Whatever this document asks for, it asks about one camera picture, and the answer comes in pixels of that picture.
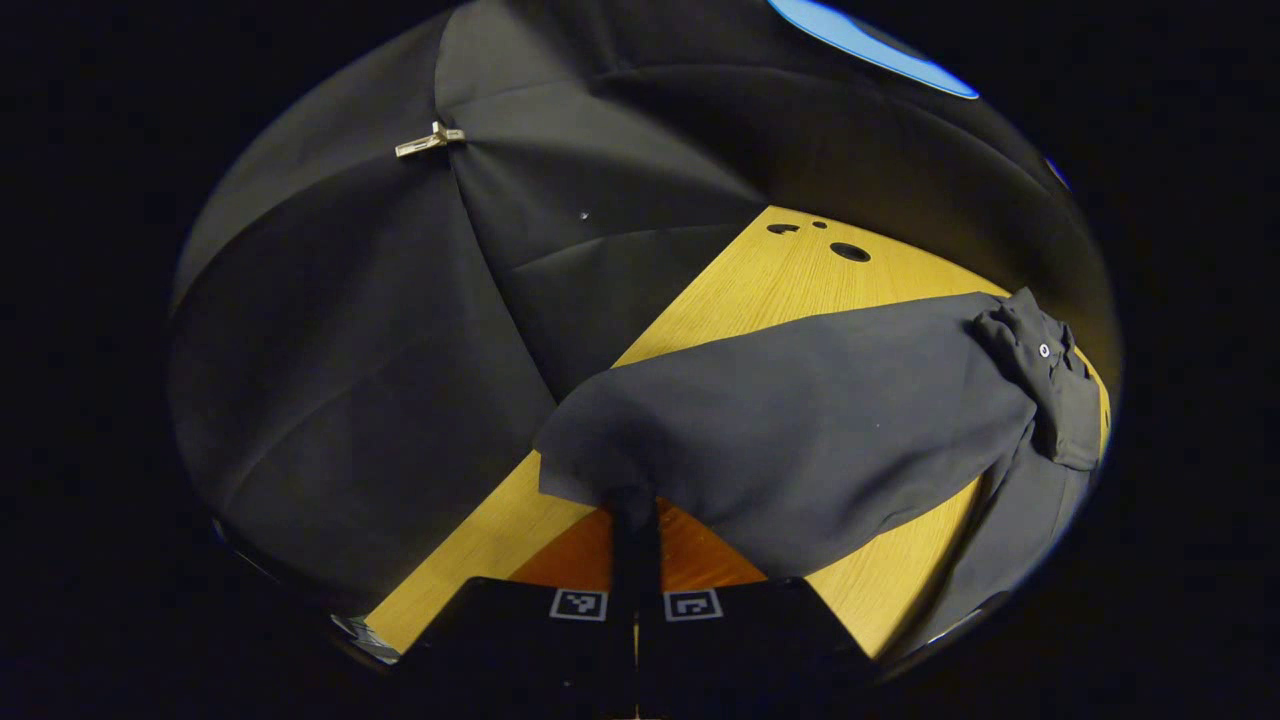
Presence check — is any black backdrop cloth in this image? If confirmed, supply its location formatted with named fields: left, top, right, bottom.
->
left=168, top=0, right=1121, bottom=611

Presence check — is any grey button shirt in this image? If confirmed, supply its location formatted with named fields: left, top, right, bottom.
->
left=533, top=287, right=1104, bottom=656

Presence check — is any silver metal clip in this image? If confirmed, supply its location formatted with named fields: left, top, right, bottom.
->
left=394, top=120, right=467, bottom=160

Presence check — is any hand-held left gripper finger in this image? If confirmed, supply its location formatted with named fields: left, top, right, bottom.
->
left=638, top=495, right=873, bottom=720
left=400, top=495, right=638, bottom=720

